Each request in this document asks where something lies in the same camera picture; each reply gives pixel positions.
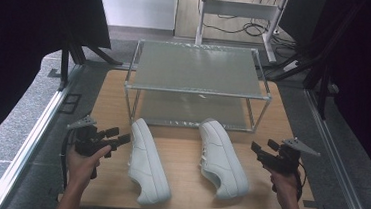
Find person's left hand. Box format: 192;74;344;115
66;142;113;193

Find black floor cables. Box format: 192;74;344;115
200;11;303;52

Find aluminium rail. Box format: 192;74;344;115
0;58;84;209
294;88;371;209

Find black metal stand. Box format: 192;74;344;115
259;0;348;121

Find white power strip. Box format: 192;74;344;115
281;58;300;73

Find grey two-tier shoe rack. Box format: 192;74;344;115
120;38;276;136

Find person's right hand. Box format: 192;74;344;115
262;167;302;209

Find black tripod stand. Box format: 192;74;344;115
56;38;126;96

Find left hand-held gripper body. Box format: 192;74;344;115
64;113;120;160

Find white desk frame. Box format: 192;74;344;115
193;0;290;65

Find white sneaker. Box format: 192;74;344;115
124;116;178;208
192;117;256;203

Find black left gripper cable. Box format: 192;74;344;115
57;129;73;191

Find white cabinet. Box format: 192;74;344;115
93;0;178;31

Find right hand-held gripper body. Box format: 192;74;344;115
257;135;323;178

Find dark curtain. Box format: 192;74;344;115
267;0;371;190
0;0;115;171

